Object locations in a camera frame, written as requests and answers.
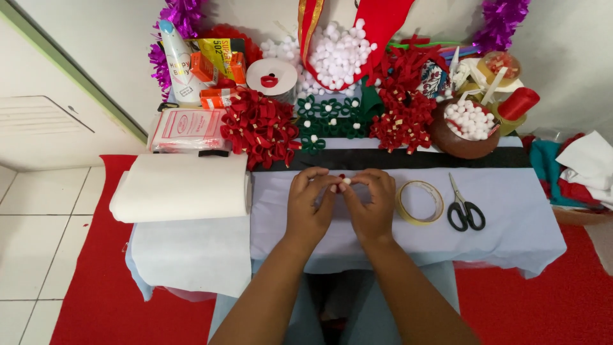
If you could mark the heap of red ribbon scraps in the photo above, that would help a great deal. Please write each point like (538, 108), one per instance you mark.
(407, 62)

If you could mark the brown round bowl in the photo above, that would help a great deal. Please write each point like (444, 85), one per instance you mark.
(459, 146)

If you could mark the group of green ribbon flowers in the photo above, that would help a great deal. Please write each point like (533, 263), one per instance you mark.
(330, 120)

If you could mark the yellowish double-sided tape roll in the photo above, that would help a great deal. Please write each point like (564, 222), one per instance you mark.
(400, 206)

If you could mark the purple tinsel garland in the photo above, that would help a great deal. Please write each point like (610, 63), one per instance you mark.
(500, 21)
(184, 14)

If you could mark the white felt sheet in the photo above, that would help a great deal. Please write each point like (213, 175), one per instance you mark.
(191, 258)

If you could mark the red paper fan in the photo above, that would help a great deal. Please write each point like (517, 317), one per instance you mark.
(237, 36)

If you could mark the white felt roll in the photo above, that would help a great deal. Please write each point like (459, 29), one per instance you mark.
(182, 187)

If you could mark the pile of loose white pom-poms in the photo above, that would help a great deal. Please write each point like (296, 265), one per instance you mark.
(337, 55)

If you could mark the yellow-green container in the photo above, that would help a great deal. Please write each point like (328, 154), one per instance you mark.
(510, 125)

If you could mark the clear packet with red print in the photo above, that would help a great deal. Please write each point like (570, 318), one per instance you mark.
(186, 129)

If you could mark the small red ribbon pom-pom flower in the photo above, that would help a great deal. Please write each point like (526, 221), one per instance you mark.
(345, 180)

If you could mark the orange small box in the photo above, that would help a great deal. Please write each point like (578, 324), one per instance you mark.
(202, 67)
(238, 67)
(215, 98)

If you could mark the patterned cloth piece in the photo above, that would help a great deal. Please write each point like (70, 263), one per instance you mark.
(433, 79)

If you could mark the small heap of red ribbon flowers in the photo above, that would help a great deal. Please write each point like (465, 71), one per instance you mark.
(404, 122)

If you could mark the white crumpled paper pieces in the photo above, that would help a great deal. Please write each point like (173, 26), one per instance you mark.
(471, 76)

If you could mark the red felt bag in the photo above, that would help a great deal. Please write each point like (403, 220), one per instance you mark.
(388, 19)

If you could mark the light blue table cloth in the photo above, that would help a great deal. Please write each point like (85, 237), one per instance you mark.
(503, 225)

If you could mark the person's right hand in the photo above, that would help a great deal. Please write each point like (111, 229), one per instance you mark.
(376, 211)

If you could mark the white reel with red ribbon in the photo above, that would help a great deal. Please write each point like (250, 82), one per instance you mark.
(270, 72)

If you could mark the white cone party hat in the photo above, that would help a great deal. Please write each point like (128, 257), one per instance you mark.
(178, 72)

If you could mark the white door with green frame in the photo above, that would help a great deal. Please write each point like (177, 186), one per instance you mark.
(48, 129)

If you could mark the large heap of red ribbon flowers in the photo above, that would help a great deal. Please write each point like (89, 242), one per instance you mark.
(261, 127)

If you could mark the white pom-poms filling bowl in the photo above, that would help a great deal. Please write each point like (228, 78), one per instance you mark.
(469, 120)

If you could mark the green felt piece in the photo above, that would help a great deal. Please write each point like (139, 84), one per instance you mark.
(371, 103)

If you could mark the bundle of coloured sticks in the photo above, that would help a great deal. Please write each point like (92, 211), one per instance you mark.
(450, 49)

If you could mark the red ribbon spool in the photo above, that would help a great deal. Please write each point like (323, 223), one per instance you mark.
(519, 103)

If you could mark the red carpet mat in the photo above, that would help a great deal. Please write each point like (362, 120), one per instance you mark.
(105, 297)

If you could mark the person's blue-grey trousers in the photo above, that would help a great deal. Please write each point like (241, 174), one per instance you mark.
(431, 287)

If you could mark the person's left hand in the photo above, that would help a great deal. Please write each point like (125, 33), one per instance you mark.
(306, 211)

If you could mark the yellow glue card pack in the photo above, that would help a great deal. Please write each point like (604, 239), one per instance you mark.
(219, 52)

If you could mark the heap of coloured fabric pieces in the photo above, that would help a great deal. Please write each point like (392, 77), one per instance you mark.
(579, 167)

